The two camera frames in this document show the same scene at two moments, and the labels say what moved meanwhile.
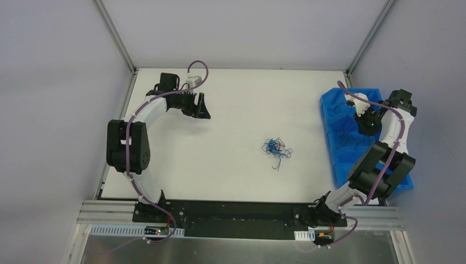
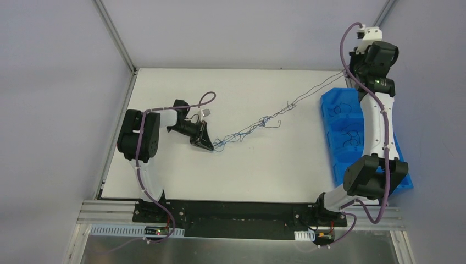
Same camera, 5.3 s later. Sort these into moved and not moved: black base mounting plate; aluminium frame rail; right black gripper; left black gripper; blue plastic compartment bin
Moved: right black gripper; left black gripper
Not moved: black base mounting plate; aluminium frame rail; blue plastic compartment bin
